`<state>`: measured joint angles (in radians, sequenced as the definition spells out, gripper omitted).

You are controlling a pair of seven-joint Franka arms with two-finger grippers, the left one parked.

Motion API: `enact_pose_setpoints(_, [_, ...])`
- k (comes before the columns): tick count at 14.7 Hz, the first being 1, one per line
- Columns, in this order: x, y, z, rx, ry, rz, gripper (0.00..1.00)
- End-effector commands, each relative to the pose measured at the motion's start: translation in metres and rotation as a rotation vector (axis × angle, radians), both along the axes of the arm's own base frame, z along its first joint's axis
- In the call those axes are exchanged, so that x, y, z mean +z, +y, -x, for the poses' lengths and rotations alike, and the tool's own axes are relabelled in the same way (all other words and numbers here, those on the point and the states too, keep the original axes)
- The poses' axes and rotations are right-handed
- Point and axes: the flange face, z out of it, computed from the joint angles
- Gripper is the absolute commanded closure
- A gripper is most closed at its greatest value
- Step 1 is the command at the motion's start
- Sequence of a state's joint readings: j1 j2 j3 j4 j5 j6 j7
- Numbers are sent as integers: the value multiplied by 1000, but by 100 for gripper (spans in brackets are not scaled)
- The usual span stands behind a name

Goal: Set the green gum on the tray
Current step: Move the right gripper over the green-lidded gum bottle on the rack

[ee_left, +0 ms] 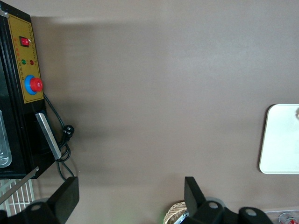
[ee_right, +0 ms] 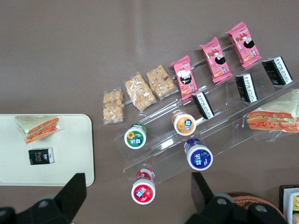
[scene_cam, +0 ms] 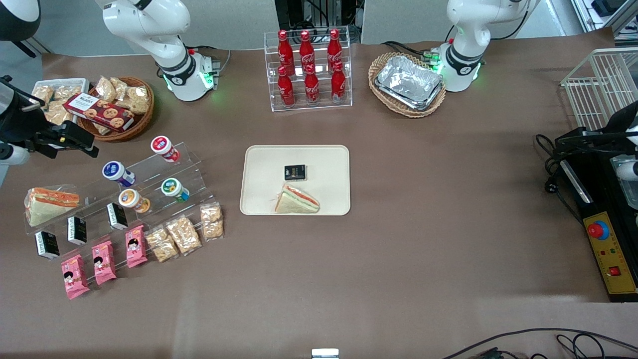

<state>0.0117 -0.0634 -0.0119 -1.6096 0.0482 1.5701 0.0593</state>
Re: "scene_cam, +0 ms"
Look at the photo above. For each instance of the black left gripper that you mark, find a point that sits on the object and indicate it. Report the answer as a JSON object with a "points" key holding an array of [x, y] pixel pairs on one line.
{"points": [[609, 139]]}

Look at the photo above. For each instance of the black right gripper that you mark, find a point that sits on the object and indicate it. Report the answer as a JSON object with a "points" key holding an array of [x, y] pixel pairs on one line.
{"points": [[20, 119]]}

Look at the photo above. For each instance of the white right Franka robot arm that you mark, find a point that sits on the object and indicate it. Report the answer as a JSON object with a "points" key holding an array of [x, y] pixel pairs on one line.
{"points": [[149, 30]]}

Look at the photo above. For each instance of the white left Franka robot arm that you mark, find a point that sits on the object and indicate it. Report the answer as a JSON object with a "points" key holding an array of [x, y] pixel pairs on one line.
{"points": [[466, 35]]}

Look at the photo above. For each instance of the blue gum bottle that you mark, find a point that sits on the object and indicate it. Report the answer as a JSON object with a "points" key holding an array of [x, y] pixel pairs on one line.
{"points": [[117, 173]]}

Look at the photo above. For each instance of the orange gum bottle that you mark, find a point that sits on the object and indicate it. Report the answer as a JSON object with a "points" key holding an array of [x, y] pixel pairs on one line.
{"points": [[133, 200]]}

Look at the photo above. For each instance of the red gum bottle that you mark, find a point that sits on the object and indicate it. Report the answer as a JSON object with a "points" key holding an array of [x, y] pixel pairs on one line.
{"points": [[164, 148]]}

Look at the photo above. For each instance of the green gum bottle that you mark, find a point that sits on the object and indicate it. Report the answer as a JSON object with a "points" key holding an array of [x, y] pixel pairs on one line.
{"points": [[174, 189]]}

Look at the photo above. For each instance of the beige rectangular serving tray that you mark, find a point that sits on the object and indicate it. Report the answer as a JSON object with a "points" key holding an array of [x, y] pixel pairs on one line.
{"points": [[264, 179]]}

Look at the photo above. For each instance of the red cookie box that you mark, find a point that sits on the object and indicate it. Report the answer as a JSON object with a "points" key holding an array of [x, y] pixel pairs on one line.
{"points": [[99, 112]]}

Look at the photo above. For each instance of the clear bag of brittle snack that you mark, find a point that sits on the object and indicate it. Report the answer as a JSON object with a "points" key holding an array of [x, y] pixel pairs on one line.
{"points": [[43, 94], [135, 99], [119, 87], [161, 245], [57, 113], [183, 235], [67, 92], [212, 222], [105, 89]]}

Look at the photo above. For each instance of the white plastic snack bin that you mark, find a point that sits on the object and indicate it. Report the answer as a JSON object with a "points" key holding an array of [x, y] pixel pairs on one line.
{"points": [[84, 84]]}

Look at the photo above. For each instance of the round dark wicker basket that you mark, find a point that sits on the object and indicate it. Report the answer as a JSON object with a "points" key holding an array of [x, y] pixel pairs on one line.
{"points": [[142, 122]]}

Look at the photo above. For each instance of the wrapped triangle sandwich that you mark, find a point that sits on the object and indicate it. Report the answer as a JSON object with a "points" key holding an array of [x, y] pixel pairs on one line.
{"points": [[50, 205], [296, 202]]}

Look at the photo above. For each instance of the clear acrylic stepped shelf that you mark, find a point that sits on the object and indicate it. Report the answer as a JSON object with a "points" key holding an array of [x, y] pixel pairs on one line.
{"points": [[149, 172]]}

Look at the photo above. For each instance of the small black carton box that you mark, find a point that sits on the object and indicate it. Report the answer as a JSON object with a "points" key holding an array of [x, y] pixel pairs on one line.
{"points": [[77, 230], [294, 172], [117, 216], [47, 245]]}

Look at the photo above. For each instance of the pink snack pack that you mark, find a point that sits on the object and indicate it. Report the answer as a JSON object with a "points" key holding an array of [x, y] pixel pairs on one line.
{"points": [[135, 247], [75, 277], [103, 263]]}

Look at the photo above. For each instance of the black sealing machine yellow panel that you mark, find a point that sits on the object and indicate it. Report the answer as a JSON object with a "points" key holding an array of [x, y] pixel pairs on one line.
{"points": [[610, 259]]}

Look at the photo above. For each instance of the aluminium foil container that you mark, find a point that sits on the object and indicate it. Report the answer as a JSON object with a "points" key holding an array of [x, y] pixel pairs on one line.
{"points": [[408, 82]]}

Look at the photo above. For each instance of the red cola bottle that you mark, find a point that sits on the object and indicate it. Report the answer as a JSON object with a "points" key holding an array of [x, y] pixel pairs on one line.
{"points": [[312, 87], [334, 49], [306, 50], [285, 52], [286, 89], [338, 85]]}

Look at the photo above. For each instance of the light oval wicker basket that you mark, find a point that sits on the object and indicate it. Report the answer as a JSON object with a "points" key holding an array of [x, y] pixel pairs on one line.
{"points": [[381, 97]]}

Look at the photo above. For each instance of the clear acrylic bottle rack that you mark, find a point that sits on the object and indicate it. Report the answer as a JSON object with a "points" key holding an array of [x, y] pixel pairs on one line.
{"points": [[323, 102]]}

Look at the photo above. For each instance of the black equipment rack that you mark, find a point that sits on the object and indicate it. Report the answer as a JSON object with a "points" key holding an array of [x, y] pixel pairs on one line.
{"points": [[299, 12]]}

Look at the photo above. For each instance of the small white grey device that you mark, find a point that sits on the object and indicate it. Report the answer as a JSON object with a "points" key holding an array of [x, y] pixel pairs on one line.
{"points": [[325, 353]]}

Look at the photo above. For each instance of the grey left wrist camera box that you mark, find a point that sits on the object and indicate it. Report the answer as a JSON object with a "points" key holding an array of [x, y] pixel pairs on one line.
{"points": [[629, 170]]}

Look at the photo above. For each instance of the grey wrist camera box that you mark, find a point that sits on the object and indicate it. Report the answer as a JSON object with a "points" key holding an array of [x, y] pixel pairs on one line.
{"points": [[629, 170], [12, 154]]}

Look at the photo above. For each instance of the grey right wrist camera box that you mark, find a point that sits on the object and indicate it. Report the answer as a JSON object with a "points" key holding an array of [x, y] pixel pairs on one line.
{"points": [[12, 154]]}

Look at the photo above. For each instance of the metal frame shelf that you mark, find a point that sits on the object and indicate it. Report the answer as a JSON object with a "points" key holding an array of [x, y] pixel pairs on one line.
{"points": [[605, 12]]}

